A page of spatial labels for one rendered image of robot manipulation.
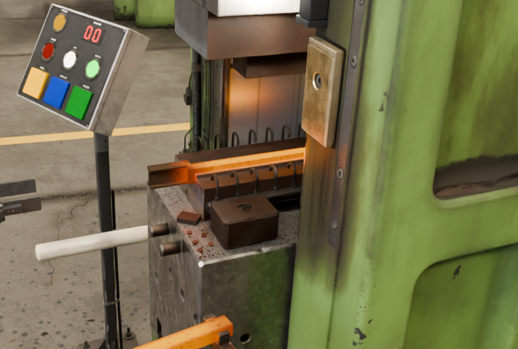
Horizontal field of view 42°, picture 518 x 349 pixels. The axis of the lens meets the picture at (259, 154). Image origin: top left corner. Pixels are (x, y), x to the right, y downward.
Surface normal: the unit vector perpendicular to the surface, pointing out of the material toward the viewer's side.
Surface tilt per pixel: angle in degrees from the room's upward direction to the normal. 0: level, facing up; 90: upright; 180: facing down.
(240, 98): 90
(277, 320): 90
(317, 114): 90
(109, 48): 60
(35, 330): 0
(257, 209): 0
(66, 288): 0
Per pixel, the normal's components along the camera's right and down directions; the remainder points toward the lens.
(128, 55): 0.75, 0.32
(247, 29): 0.41, 0.41
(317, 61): -0.91, 0.13
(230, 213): 0.05, -0.90
